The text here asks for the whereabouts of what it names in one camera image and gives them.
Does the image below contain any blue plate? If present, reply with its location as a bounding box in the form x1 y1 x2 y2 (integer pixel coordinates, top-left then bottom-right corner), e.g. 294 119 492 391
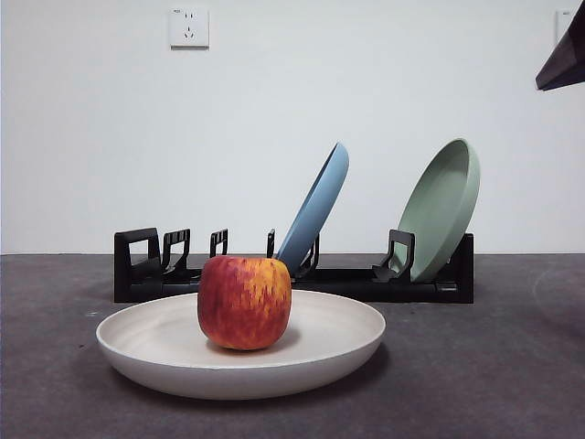
275 141 351 276

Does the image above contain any white wall socket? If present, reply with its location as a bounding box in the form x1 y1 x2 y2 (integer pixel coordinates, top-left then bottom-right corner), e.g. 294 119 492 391
169 6 211 50
555 9 575 48

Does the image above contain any pale yellow plate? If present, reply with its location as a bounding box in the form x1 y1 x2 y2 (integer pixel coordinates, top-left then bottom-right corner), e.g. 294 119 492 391
95 288 388 402

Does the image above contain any red yellow apple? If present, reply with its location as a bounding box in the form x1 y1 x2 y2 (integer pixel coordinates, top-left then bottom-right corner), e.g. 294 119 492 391
197 254 293 353

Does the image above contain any green plate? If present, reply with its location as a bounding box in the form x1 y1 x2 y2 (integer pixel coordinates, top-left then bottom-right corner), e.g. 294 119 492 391
394 137 483 283

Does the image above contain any black plate rack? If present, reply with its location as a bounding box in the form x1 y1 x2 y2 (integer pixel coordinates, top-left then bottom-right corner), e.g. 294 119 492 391
113 227 475 304

